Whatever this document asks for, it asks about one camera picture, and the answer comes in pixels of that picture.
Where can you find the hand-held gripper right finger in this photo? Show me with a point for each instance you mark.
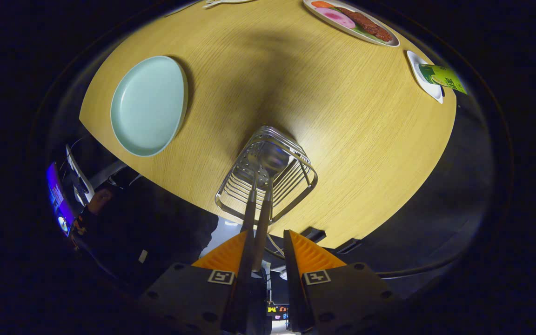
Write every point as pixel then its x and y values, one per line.
pixel 296 302

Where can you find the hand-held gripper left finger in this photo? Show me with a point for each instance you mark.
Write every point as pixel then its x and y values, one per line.
pixel 241 298

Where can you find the glowing purple screen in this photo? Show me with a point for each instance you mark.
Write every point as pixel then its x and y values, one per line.
pixel 56 195

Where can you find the pale teal plate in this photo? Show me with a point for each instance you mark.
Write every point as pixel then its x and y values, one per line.
pixel 149 107

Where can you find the white square coaster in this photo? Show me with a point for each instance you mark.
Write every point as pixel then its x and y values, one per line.
pixel 424 81

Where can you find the green label drink bottle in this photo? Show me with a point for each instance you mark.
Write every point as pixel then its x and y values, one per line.
pixel 445 78

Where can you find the white oval food plate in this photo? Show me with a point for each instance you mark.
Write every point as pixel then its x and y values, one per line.
pixel 392 43

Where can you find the green lettuce leaf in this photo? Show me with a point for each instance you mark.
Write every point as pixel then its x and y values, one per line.
pixel 361 31

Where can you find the pink round food slice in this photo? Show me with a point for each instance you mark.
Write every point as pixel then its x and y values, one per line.
pixel 335 17

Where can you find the brown meat slices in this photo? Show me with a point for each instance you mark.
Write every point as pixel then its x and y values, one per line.
pixel 365 23

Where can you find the white divided tray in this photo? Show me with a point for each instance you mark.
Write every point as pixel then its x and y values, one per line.
pixel 221 3

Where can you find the orange carrot slice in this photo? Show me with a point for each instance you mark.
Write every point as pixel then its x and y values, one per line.
pixel 321 3

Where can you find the black table bracket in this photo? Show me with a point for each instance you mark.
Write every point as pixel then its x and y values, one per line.
pixel 313 234
pixel 348 245

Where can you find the white chair frame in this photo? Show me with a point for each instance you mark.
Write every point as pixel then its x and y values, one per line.
pixel 79 174

